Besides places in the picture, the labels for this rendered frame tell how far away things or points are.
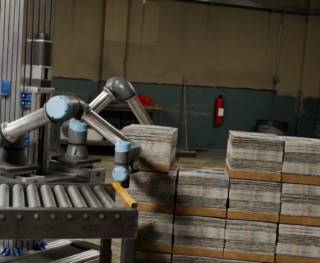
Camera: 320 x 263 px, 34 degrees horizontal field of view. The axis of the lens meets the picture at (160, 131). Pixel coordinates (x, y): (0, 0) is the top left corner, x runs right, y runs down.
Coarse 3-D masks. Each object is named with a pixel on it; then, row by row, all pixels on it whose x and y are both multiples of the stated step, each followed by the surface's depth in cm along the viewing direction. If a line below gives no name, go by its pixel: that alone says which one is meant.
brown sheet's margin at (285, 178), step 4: (284, 176) 291; (288, 176) 290; (292, 176) 290; (296, 176) 290; (300, 176) 290; (304, 176) 290; (308, 176) 289; (280, 180) 295; (284, 180) 291; (288, 180) 291; (292, 180) 291; (296, 180) 290; (300, 180) 290; (304, 180) 290; (308, 180) 290; (312, 180) 290; (316, 180) 289; (316, 184) 290
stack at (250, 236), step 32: (128, 192) 298; (160, 192) 296; (192, 192) 296; (224, 192) 294; (256, 192) 293; (288, 192) 292; (160, 224) 298; (192, 224) 296; (224, 224) 296; (256, 224) 294; (288, 224) 293; (160, 256) 300; (192, 256) 298
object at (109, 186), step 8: (0, 184) 252; (8, 184) 253; (24, 184) 255; (40, 184) 257; (48, 184) 258; (56, 184) 259; (64, 184) 260; (72, 184) 261; (80, 184) 263; (88, 184) 264; (96, 184) 266; (104, 184) 267; (112, 184) 268; (24, 192) 255; (40, 192) 257; (80, 192) 262; (112, 192) 267; (24, 200) 255; (40, 200) 257; (56, 200) 260
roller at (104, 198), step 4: (96, 188) 259; (100, 188) 256; (96, 192) 255; (100, 192) 250; (104, 192) 249; (96, 196) 256; (100, 196) 245; (104, 196) 241; (108, 196) 241; (100, 200) 243; (104, 200) 236; (108, 200) 233; (112, 200) 234; (104, 204) 233; (108, 204) 228; (112, 204) 226
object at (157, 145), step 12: (132, 132) 295; (144, 132) 294; (156, 132) 294; (168, 132) 296; (144, 144) 296; (156, 144) 295; (168, 144) 294; (144, 156) 296; (156, 156) 296; (168, 156) 295
